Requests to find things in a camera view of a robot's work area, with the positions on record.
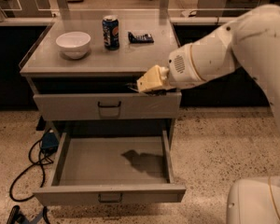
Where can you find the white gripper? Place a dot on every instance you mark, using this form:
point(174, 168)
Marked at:
point(181, 67)

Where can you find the brown rxbar chocolate bar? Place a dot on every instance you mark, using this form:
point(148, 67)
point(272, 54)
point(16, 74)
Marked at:
point(133, 87)

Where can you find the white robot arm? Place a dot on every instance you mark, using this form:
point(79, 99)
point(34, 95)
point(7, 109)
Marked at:
point(251, 41)

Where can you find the closed grey upper drawer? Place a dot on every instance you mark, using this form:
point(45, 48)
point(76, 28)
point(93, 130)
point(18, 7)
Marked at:
point(90, 106)

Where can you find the grey metal drawer cabinet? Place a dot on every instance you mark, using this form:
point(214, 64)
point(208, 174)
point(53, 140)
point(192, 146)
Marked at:
point(101, 70)

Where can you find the open grey middle drawer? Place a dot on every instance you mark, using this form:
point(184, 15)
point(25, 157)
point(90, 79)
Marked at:
point(107, 170)

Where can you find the blue snack wrapper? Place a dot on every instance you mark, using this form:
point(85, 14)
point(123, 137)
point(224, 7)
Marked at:
point(140, 39)

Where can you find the blue pepsi can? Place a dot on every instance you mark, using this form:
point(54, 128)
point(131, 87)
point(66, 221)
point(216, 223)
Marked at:
point(111, 31)

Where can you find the black counter cabinet right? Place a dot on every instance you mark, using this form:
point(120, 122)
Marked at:
point(235, 89)

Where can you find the black counter cabinet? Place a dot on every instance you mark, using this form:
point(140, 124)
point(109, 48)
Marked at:
point(15, 42)
point(235, 89)

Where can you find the white ceramic bowl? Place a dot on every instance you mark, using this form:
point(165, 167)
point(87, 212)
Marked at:
point(74, 45)

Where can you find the blue power box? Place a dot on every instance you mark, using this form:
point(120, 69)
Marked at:
point(49, 143)

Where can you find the black counter cabinet left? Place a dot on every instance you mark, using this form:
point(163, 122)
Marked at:
point(15, 42)

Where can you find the black object bottom left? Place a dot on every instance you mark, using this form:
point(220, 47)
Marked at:
point(17, 217)

